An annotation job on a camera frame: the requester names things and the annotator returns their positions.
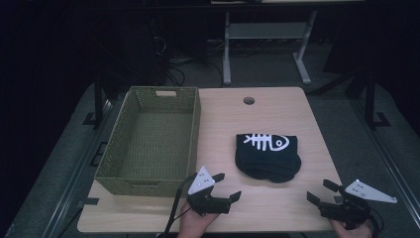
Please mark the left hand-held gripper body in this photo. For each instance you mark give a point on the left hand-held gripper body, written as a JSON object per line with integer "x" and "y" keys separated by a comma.
{"x": 204, "y": 198}

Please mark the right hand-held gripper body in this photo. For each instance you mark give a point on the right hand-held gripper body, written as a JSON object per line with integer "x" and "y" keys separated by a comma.
{"x": 355, "y": 203}

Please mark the black fishbone print cloth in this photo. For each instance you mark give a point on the black fishbone print cloth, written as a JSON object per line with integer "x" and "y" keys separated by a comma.
{"x": 267, "y": 157}

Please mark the green woven basket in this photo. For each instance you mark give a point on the green woven basket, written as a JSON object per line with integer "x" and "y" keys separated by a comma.
{"x": 150, "y": 142}

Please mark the person's left hand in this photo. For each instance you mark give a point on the person's left hand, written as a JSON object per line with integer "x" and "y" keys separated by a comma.
{"x": 194, "y": 222}

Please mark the person's right hand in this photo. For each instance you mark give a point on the person's right hand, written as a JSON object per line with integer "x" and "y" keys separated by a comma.
{"x": 353, "y": 231}

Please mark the black metal stand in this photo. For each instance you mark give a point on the black metal stand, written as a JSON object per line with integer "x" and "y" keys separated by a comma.
{"x": 373, "y": 102}
{"x": 95, "y": 102}

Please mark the grey metal desk frame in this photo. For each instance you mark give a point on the grey metal desk frame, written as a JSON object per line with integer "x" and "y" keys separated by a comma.
{"x": 267, "y": 43}

